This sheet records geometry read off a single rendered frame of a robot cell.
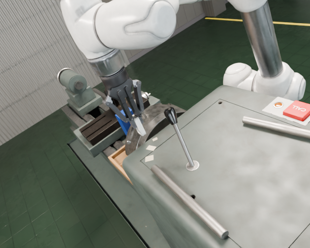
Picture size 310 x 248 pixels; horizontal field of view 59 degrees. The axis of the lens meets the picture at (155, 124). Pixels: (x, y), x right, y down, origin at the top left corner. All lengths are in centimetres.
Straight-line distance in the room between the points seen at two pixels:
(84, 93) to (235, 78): 112
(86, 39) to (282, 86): 95
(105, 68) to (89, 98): 139
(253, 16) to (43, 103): 387
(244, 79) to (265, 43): 30
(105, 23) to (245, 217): 50
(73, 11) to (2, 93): 384
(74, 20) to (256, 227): 60
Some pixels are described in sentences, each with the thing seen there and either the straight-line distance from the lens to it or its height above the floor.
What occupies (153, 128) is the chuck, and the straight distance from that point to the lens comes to 98.
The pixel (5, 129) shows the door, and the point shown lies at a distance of 466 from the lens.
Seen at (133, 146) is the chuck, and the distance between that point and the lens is 104.
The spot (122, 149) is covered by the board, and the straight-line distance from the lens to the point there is 152.
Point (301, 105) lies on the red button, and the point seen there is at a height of 127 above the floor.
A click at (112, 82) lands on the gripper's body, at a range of 76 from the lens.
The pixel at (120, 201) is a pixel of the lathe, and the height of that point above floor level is 54.
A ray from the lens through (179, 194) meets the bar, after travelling 68.
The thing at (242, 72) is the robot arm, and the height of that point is 106.
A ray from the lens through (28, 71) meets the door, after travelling 446.
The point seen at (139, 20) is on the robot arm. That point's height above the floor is 165.
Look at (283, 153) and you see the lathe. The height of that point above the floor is 126.
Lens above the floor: 179
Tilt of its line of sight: 34 degrees down
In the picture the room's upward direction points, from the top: 24 degrees counter-clockwise
